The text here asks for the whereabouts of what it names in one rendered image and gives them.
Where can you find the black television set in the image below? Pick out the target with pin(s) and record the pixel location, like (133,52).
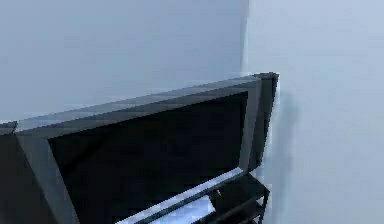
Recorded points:
(150,153)

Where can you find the black television stand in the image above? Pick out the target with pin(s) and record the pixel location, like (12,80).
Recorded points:
(240,200)

